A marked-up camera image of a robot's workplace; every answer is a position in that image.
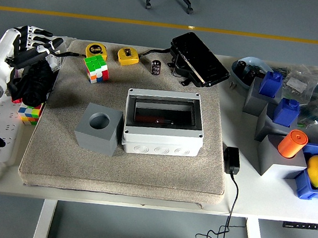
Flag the black case strap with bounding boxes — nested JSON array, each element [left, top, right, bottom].
[[139, 44, 173, 61]]

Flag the black power adapter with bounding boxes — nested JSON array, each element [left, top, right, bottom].
[[221, 146, 243, 176]]

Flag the light blue bowl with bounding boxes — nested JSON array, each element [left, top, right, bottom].
[[229, 54, 276, 93]]

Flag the black tape measure strap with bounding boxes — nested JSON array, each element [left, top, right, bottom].
[[53, 49, 87, 59]]

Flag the grey-brown mat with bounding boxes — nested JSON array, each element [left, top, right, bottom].
[[16, 33, 242, 210]]

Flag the white power strip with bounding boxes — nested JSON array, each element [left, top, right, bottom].
[[0, 95, 27, 169]]

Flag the clear bags of small parts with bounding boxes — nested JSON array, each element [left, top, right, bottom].
[[44, 34, 77, 75]]

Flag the grey holder block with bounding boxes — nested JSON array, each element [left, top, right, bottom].
[[254, 101, 302, 147], [241, 75, 285, 120]]

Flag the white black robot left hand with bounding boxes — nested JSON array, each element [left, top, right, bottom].
[[0, 21, 66, 92]]

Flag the grey block with round hole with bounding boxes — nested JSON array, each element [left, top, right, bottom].
[[254, 133, 312, 182], [72, 100, 126, 158]]

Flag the black adapter cord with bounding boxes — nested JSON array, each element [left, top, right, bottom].
[[195, 169, 253, 238]]

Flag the large colourful puzzle cube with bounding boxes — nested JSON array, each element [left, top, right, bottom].
[[81, 54, 112, 86]]

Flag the blue plastic bin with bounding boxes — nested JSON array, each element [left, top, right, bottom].
[[292, 142, 318, 202]]

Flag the blue plastic block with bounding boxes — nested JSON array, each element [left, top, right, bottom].
[[272, 97, 301, 128], [258, 69, 284, 99]]

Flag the small colourful puzzle cube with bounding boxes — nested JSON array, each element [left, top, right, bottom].
[[16, 100, 45, 128]]

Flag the grey junction box clear lid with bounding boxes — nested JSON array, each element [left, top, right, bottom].
[[119, 84, 210, 163]]

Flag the black cylindrical capacitor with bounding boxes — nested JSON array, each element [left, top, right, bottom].
[[234, 60, 248, 75], [150, 59, 162, 76], [243, 67, 258, 84]]

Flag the yellow tape measure 5m print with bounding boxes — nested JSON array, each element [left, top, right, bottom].
[[84, 41, 110, 61]]

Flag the black cloth bundle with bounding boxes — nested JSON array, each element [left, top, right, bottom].
[[6, 57, 59, 109]]

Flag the black table control panel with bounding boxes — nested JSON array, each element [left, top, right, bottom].
[[282, 220, 318, 232]]

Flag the yellow tape measure black label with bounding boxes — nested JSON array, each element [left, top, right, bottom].
[[116, 46, 141, 69]]

